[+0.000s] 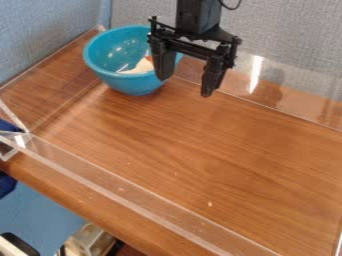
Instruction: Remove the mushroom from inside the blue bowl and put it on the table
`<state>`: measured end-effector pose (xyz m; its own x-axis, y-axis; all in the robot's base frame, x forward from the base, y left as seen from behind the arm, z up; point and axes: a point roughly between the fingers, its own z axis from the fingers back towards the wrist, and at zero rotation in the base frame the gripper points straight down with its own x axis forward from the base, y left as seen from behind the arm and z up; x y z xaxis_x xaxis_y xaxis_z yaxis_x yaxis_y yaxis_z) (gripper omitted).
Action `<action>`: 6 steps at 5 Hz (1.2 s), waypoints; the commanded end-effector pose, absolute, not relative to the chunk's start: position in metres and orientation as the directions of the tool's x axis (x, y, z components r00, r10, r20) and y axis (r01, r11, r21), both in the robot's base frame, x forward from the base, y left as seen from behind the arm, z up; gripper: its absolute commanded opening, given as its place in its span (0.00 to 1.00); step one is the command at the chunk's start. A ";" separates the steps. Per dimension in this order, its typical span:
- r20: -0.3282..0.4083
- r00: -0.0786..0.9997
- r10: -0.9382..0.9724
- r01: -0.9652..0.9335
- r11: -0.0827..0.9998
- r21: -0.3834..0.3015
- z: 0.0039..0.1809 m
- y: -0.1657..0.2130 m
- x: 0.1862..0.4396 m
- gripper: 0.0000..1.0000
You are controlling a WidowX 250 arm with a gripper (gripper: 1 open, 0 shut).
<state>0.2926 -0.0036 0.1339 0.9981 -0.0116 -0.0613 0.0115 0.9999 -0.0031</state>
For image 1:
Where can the beige metal frame below table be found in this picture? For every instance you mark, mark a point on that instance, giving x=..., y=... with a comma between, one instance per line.
x=89, y=241

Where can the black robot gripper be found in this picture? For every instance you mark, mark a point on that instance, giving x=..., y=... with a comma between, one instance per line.
x=198, y=37

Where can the white plush mushroom toy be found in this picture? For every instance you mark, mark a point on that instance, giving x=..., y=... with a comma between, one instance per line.
x=143, y=66

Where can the clear acrylic tray barrier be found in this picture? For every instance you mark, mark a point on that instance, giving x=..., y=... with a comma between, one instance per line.
x=231, y=175

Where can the dark blue cloth object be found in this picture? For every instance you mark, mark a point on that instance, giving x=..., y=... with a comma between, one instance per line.
x=7, y=180

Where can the blue plastic bowl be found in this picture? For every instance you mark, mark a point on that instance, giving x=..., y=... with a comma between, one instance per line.
x=116, y=50

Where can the black white object bottom left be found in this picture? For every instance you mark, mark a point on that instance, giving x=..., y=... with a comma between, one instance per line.
x=12, y=246

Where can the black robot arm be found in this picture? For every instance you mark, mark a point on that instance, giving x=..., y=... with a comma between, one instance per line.
x=200, y=7

